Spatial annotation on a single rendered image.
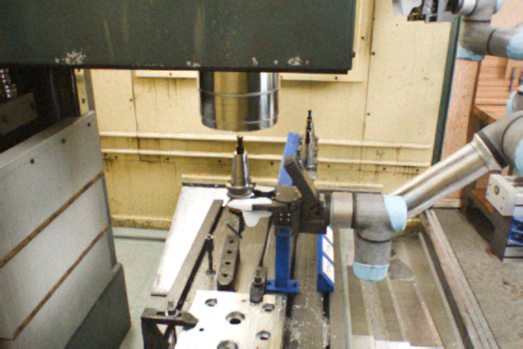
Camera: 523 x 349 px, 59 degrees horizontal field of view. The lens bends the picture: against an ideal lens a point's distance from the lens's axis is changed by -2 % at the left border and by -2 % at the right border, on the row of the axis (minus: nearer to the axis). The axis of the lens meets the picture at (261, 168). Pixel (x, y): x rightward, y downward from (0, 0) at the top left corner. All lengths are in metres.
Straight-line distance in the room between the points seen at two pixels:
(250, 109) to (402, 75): 1.18
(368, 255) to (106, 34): 0.66
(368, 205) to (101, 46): 0.58
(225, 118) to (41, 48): 0.34
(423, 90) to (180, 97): 1.00
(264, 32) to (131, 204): 1.65
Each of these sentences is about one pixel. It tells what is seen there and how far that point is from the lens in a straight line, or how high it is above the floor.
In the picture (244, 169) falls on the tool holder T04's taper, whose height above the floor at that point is 1.37.
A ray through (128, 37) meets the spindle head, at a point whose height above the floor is 1.65.
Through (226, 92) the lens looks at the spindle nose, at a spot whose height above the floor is 1.55.
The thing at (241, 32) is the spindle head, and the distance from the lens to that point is 0.77.
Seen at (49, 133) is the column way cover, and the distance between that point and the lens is 1.14.
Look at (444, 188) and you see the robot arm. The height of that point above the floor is 1.31.
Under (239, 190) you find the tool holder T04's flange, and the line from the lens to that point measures 0.95.
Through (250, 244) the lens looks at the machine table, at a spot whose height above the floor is 0.90.
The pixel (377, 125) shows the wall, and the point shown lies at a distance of 1.99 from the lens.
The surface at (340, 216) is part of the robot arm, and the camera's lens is 0.96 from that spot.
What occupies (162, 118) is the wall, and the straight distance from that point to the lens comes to 2.08.
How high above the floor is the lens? 1.74
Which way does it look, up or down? 22 degrees down
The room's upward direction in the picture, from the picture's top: straight up
